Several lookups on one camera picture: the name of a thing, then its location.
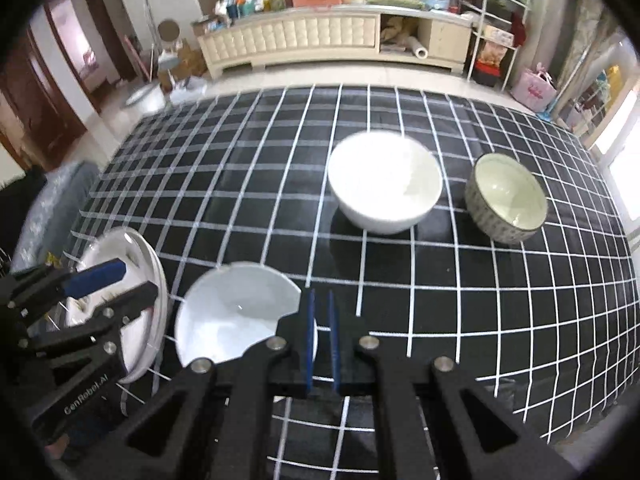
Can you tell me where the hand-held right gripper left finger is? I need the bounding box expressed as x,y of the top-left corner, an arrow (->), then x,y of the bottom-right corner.
75,288 -> 317,480

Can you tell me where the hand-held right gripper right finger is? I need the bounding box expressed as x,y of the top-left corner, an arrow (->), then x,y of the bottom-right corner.
327,291 -> 578,480

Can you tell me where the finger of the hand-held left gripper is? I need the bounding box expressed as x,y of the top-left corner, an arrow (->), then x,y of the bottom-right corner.
22,281 -> 159,358
7,258 -> 127,313

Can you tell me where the plain white plate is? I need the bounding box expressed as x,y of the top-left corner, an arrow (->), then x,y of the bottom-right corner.
75,226 -> 169,384

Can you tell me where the white bowl blue floral print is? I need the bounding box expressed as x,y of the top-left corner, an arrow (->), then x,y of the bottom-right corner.
174,261 -> 319,369

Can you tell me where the black white checked tablecloth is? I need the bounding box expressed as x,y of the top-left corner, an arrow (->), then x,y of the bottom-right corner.
64,83 -> 640,480

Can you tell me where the cream white bowl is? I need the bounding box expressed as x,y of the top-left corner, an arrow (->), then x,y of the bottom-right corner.
327,130 -> 444,235

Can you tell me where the white mop bucket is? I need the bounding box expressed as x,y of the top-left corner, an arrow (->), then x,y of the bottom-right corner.
124,84 -> 167,109

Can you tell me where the dark brown wooden door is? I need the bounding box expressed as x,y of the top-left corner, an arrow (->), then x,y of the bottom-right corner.
0,0 -> 127,172

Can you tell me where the green patterned bowl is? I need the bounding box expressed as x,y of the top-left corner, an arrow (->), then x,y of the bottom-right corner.
464,153 -> 549,246

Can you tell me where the cardboard box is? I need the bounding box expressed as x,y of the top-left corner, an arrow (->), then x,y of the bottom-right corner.
160,41 -> 207,79

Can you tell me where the white flat mop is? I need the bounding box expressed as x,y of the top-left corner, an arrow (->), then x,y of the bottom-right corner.
139,0 -> 157,82

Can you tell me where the cream television cabinet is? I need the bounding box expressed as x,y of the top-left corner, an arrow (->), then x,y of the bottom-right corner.
196,3 -> 474,80

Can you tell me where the red box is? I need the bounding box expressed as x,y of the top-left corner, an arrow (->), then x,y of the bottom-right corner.
472,62 -> 501,86

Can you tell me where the pink bag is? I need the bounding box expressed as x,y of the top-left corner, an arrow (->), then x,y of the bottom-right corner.
510,63 -> 558,114

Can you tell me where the white wire shelf rack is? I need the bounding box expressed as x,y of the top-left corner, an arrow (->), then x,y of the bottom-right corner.
459,0 -> 532,93

